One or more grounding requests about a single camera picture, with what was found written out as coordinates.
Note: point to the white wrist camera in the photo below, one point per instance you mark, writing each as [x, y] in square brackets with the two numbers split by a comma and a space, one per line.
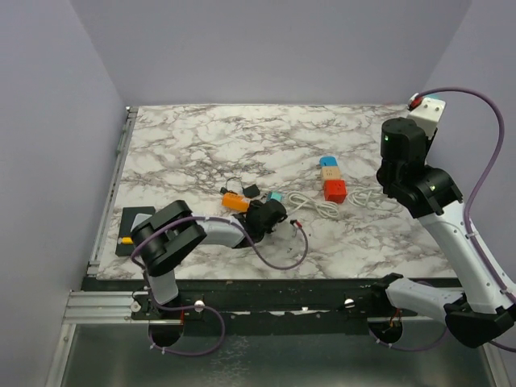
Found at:
[286, 232]
[426, 112]

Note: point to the aluminium frame rail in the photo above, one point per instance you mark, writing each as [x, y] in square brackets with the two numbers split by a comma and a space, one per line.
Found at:
[98, 308]

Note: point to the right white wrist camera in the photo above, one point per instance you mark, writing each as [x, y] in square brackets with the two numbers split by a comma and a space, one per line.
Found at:
[426, 112]

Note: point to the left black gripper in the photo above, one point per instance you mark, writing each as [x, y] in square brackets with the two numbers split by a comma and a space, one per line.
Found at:
[253, 209]

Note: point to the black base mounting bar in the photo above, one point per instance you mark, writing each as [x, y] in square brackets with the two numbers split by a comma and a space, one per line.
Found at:
[260, 307]

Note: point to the blue cube socket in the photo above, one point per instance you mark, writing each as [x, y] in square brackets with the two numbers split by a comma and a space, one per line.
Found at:
[328, 162]

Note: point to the orange power strip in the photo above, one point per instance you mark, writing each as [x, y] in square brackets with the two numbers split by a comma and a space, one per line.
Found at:
[235, 202]

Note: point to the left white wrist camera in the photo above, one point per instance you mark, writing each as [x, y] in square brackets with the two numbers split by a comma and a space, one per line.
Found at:
[286, 232]

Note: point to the black charger with cable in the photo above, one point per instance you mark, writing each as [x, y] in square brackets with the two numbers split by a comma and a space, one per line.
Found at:
[249, 191]

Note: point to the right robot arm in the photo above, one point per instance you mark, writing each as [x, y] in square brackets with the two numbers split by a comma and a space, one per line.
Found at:
[485, 307]

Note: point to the beige cube socket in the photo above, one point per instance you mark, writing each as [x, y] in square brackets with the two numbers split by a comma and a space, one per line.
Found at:
[330, 173]

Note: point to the small teal plug adapter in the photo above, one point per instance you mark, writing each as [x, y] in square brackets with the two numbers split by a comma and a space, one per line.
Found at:
[274, 195]

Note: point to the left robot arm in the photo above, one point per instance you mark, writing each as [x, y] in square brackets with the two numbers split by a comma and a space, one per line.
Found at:
[167, 237]

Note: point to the red cube socket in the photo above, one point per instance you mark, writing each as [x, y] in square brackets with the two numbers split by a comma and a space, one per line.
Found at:
[335, 191]

